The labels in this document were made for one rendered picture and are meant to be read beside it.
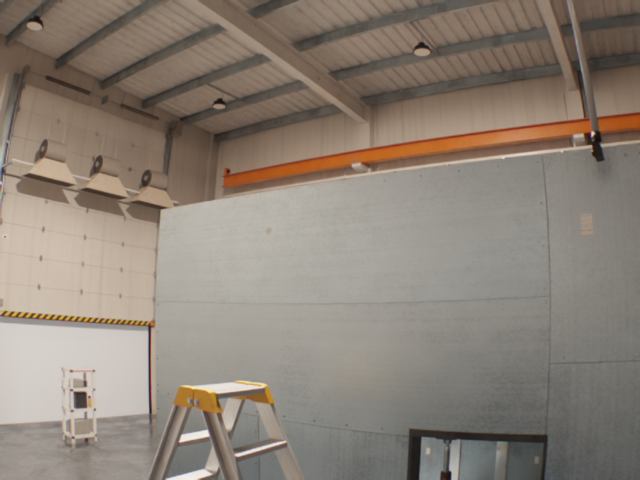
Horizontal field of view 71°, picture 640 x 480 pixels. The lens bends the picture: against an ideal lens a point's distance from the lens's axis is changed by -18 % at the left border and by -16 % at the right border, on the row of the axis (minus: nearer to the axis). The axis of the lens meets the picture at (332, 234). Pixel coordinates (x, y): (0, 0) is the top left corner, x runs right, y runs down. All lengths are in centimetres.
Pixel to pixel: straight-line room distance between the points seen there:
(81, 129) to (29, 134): 144
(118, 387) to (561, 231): 1194
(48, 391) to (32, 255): 302
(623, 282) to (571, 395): 46
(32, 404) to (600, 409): 1115
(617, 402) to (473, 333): 64
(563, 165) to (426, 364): 96
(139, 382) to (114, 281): 264
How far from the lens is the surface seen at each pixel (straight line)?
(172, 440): 198
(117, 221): 1278
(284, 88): 1238
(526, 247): 203
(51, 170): 1108
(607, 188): 203
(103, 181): 1174
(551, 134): 1067
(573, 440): 204
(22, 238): 1146
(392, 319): 219
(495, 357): 204
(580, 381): 200
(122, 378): 1312
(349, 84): 1227
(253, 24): 983
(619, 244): 199
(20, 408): 1184
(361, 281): 227
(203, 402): 181
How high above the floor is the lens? 257
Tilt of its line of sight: 9 degrees up
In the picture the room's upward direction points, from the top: 1 degrees clockwise
